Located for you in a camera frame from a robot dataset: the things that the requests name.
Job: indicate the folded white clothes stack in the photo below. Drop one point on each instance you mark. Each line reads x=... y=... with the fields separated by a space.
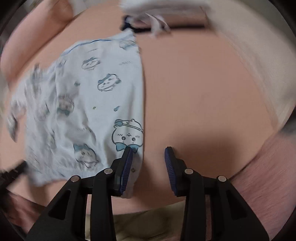
x=171 y=11

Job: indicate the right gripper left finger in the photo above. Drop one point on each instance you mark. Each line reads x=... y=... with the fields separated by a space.
x=64 y=217

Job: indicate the folded navy garment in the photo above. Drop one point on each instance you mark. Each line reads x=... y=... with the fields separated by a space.
x=140 y=27

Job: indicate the light blue cartoon pajama pants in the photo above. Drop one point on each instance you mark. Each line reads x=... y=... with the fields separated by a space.
x=83 y=111

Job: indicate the rolled pink quilt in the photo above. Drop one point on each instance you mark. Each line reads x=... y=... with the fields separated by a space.
x=42 y=24

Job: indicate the pink round bed sheet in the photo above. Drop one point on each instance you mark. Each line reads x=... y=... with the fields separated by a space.
x=200 y=100

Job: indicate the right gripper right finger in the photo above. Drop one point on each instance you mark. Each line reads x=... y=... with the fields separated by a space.
x=214 y=209

